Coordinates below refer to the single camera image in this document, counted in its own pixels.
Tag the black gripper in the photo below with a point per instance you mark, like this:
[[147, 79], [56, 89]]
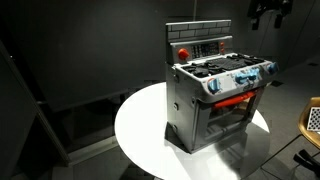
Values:
[[270, 6]]

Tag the red stove dial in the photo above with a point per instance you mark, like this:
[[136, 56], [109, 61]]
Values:
[[183, 53]]

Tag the small orange stove switch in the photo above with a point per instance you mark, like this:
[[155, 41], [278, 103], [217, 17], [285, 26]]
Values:
[[222, 44], [222, 50]]

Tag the grey toy stove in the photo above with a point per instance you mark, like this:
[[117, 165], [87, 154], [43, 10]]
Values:
[[186, 100]]

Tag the white checkerboard calibration board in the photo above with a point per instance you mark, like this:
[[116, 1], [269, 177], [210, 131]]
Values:
[[314, 119]]

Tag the yellow wooden chair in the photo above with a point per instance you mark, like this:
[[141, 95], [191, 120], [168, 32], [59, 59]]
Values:
[[305, 130]]

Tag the blue stove knob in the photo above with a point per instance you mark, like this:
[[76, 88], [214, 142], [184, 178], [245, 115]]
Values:
[[272, 68], [241, 78], [213, 85]]

